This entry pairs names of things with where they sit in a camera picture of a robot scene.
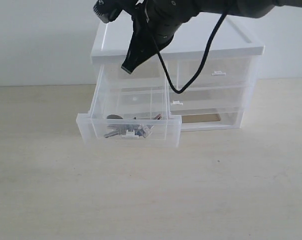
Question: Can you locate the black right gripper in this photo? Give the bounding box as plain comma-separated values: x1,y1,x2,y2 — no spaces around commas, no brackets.
120,0,199,74

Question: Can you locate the clear wide middle drawer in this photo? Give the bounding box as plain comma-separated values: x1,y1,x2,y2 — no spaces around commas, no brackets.
169,86,253,111

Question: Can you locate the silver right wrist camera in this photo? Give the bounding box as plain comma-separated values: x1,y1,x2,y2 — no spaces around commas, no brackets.
93,0,122,24

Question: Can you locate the key bunch with blue tag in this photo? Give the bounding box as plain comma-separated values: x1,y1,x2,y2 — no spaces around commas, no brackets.
104,124,155,139

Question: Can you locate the white plastic drawer cabinet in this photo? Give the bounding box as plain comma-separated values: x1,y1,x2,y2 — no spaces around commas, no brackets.
91,13,265,132

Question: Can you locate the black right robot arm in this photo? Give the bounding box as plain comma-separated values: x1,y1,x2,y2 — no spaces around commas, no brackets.
121,0,275,74

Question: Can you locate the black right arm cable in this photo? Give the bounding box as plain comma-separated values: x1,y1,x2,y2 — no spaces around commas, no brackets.
140,0,237,95

